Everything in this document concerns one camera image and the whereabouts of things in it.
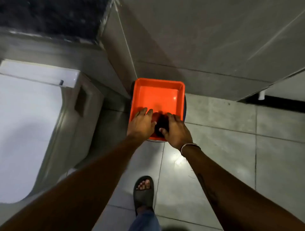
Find person's right forearm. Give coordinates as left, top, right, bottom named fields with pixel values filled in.
left=182, top=145, right=305, bottom=231

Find white door panel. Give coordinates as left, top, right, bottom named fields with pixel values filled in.
left=262, top=71, right=305, bottom=102

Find red cleaning cloth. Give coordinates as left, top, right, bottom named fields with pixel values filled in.
left=151, top=112, right=170, bottom=138

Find white toilet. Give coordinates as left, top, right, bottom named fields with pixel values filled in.
left=0, top=59, right=104, bottom=227

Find person's right hand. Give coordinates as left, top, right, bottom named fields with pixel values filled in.
left=159, top=113, right=193, bottom=150

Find person's left forearm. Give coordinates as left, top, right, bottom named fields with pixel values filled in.
left=0, top=134, right=146, bottom=231

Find blue jeans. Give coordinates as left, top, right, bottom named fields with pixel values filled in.
left=128, top=210, right=161, bottom=231

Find orange plastic basin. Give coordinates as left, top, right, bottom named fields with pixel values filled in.
left=129, top=78, right=186, bottom=141

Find grey round bin black top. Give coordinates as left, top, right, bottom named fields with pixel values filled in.
left=130, top=81, right=187, bottom=143

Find black left sandal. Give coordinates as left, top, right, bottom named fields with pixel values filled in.
left=133, top=175, right=155, bottom=216

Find person's left hand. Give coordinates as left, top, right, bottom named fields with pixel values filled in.
left=127, top=107, right=157, bottom=143

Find black speckled stone ledge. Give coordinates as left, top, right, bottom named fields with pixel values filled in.
left=0, top=0, right=112, bottom=44

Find person's left foot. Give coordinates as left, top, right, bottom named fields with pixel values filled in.
left=136, top=179, right=154, bottom=216

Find thin wrist bracelet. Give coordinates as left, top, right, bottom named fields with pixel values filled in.
left=180, top=143, right=201, bottom=155

